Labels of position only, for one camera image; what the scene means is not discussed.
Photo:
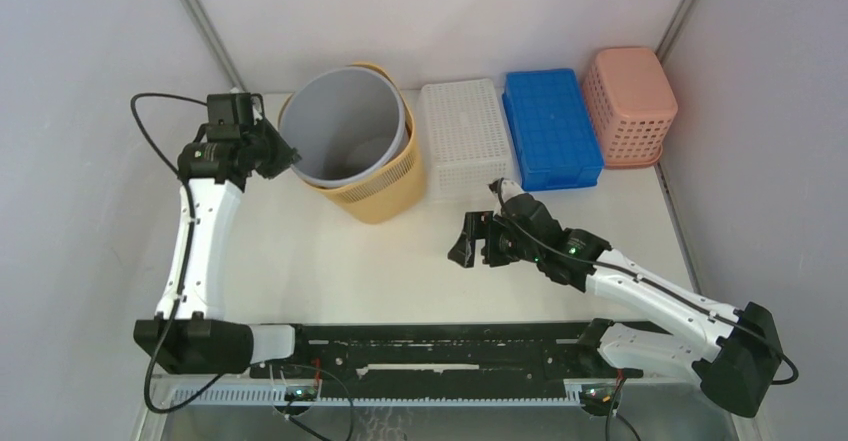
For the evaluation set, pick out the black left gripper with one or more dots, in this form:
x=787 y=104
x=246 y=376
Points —
x=285 y=158

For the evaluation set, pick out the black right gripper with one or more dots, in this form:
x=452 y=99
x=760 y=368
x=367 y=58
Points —
x=479 y=225

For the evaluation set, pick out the grey bin liner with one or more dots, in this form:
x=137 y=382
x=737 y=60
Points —
x=345 y=124

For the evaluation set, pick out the yellow ribbed waste bin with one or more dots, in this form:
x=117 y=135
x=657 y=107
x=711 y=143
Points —
x=392 y=189

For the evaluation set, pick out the white perforated plastic basket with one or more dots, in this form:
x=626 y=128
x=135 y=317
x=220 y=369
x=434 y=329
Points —
x=467 y=139

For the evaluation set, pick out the blue compartment tray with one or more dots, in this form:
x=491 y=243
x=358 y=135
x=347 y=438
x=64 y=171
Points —
x=552 y=134

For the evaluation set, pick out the pink perforated plastic basket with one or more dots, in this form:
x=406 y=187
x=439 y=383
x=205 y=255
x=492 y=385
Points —
x=631 y=106

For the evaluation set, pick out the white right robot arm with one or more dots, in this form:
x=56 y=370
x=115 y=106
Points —
x=732 y=354

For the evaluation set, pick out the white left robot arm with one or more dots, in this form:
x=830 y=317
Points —
x=188 y=333

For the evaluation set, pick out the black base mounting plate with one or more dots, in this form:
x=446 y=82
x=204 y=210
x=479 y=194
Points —
x=441 y=363

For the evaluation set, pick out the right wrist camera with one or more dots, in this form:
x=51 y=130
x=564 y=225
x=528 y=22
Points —
x=504 y=189

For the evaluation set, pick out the aluminium frame rail left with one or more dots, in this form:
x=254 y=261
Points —
x=213 y=41

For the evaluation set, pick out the aluminium frame rail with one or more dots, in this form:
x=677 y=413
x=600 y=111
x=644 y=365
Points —
x=665 y=48
x=213 y=41

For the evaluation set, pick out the aluminium frame rail right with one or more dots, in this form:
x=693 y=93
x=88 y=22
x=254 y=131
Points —
x=665 y=48

